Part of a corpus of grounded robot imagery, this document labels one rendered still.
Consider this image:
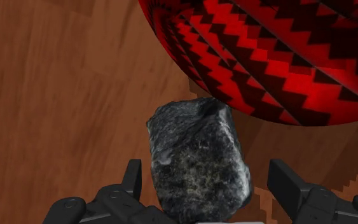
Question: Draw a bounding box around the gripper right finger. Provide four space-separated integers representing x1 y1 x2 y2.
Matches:
266 158 358 224

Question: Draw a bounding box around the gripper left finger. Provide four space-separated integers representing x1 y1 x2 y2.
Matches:
42 158 179 224

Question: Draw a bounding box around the dark grey speckled rock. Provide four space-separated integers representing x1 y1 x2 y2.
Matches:
146 96 254 224

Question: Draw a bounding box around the red black zigzag patterned bowl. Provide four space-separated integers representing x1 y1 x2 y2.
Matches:
137 0 358 127

